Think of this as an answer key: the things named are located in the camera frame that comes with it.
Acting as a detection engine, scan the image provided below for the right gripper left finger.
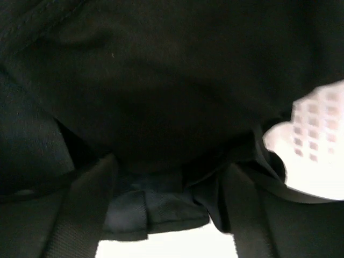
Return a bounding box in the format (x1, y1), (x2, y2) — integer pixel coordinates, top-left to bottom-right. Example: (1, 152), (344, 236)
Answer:
(1, 154), (117, 257)

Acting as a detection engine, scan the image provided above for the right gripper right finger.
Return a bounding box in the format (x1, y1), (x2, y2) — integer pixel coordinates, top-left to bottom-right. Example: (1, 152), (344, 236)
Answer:
(221, 164), (343, 257)

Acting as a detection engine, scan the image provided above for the black skirt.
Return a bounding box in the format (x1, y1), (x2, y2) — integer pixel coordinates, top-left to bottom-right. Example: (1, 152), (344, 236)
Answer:
(1, 1), (343, 243)

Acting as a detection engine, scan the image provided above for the white plastic basket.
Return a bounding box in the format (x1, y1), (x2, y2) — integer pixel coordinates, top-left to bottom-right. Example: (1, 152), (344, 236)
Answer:
(264, 81), (343, 200)

